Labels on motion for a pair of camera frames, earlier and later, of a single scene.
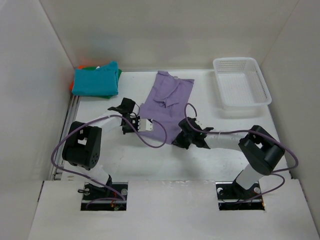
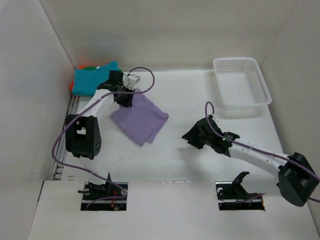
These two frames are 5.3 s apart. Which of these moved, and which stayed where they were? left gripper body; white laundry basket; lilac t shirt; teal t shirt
Moved: left gripper body; lilac t shirt
Stayed: white laundry basket; teal t shirt
